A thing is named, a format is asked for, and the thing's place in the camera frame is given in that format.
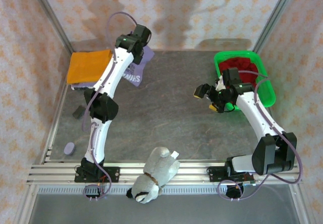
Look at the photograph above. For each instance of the purple t-shirt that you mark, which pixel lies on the purple t-shirt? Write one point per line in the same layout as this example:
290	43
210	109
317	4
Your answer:
136	76

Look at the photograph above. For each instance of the red t-shirt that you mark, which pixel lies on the red t-shirt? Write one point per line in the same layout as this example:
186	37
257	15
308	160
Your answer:
247	67

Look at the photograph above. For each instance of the green plastic basket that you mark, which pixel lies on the green plastic basket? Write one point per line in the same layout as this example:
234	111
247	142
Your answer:
267	92

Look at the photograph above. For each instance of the folded orange t-shirt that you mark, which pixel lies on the folded orange t-shirt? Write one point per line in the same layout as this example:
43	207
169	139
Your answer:
85	66

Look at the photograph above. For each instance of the small black block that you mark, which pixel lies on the small black block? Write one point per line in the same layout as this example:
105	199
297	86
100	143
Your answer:
78	112

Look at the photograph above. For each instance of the small green circuit board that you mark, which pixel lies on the small green circuit board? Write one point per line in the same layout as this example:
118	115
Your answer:
249	182

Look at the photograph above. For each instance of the perforated metal strip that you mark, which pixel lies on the perforated metal strip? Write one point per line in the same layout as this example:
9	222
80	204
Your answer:
189	190

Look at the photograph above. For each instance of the grey plush toy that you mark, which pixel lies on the grey plush toy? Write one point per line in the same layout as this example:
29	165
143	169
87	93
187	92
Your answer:
156	173

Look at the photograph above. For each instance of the small purple puck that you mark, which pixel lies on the small purple puck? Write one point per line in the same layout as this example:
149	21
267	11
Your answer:
68	148

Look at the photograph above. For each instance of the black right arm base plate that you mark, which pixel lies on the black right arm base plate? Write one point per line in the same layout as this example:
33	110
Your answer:
214	174

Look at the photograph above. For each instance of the aluminium front rail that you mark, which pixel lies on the aluminium front rail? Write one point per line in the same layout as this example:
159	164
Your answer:
191	173

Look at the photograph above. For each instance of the aluminium frame post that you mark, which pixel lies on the aluminium frame post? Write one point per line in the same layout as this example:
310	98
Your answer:
50	17
275	14

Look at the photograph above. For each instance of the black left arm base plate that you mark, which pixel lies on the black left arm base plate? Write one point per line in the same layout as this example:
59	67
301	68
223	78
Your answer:
113	174

